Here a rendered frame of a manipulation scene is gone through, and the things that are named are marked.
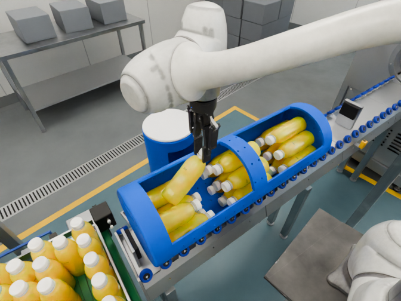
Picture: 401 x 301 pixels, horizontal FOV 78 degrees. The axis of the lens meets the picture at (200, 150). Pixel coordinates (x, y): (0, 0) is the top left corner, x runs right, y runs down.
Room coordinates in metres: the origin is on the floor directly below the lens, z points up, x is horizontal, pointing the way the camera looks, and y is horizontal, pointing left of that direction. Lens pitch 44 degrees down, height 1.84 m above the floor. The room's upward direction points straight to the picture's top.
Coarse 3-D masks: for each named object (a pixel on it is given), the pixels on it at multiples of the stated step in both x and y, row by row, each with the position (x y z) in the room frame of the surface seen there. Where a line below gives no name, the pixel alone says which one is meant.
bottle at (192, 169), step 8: (192, 160) 0.55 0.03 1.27; (200, 160) 0.55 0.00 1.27; (184, 168) 0.53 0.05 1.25; (192, 168) 0.53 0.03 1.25; (200, 168) 0.53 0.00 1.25; (176, 176) 0.52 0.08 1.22; (184, 176) 0.52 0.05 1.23; (192, 176) 0.51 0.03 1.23; (168, 184) 0.52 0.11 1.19; (176, 184) 0.50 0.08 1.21; (184, 184) 0.50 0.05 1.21; (192, 184) 0.51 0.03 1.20; (168, 192) 0.49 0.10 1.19; (176, 192) 0.48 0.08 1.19; (184, 192) 0.49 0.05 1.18; (168, 200) 0.47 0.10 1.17; (176, 200) 0.47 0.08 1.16
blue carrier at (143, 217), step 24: (264, 120) 0.84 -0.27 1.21; (312, 120) 0.89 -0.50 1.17; (240, 144) 0.67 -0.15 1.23; (312, 144) 0.86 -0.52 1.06; (168, 168) 0.57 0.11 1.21; (264, 168) 0.59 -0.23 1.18; (288, 168) 0.64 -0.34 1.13; (120, 192) 0.46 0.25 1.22; (144, 192) 0.45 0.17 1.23; (192, 192) 0.64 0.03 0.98; (264, 192) 0.56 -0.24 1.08; (144, 216) 0.38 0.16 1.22; (216, 216) 0.43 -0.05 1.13; (144, 240) 0.33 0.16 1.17; (168, 240) 0.34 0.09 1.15; (192, 240) 0.37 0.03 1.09
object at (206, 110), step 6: (192, 102) 0.55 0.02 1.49; (198, 102) 0.54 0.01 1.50; (204, 102) 0.54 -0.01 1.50; (210, 102) 0.54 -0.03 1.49; (216, 102) 0.56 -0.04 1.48; (192, 108) 0.55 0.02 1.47; (198, 108) 0.54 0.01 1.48; (204, 108) 0.54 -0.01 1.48; (210, 108) 0.54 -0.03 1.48; (198, 114) 0.57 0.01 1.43; (204, 114) 0.55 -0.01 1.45; (210, 114) 0.54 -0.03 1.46; (198, 120) 0.57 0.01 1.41; (204, 120) 0.55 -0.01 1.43; (210, 120) 0.54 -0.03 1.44
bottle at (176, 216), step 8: (176, 208) 0.45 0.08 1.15; (184, 208) 0.45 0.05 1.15; (192, 208) 0.46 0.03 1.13; (160, 216) 0.42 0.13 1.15; (168, 216) 0.42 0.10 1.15; (176, 216) 0.42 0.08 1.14; (184, 216) 0.43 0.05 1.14; (192, 216) 0.44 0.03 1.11; (168, 224) 0.40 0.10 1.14; (176, 224) 0.41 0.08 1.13; (184, 224) 0.42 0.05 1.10; (168, 232) 0.39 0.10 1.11
